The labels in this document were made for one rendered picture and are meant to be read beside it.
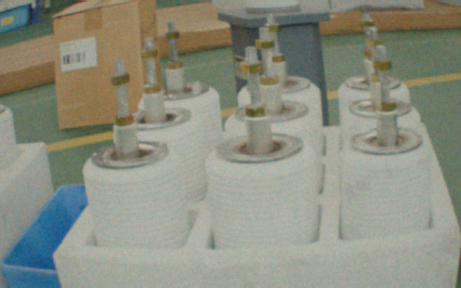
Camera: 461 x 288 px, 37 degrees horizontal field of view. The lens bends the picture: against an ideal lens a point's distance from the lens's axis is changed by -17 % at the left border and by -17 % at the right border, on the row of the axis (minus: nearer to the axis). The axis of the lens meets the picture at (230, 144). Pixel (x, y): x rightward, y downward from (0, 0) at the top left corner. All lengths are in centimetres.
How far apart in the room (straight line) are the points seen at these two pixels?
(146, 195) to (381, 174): 20
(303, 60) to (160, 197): 59
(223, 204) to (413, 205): 17
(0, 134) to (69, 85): 88
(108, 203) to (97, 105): 119
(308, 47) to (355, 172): 59
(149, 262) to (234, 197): 9
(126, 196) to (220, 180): 8
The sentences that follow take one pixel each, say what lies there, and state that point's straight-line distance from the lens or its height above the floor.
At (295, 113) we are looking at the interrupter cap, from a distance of 79.
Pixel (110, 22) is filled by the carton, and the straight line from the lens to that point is 183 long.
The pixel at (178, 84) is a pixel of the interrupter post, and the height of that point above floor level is 26.
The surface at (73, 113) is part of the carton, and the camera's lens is 189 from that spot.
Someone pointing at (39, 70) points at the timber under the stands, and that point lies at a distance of 258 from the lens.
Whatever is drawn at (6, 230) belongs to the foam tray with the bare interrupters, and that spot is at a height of 13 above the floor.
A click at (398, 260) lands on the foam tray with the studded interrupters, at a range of 66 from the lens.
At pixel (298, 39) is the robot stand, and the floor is 26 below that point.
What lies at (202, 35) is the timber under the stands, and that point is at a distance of 269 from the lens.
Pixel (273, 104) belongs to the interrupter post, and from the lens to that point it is 80.
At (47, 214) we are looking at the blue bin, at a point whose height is 11.
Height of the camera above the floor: 46
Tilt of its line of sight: 17 degrees down
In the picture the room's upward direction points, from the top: 6 degrees counter-clockwise
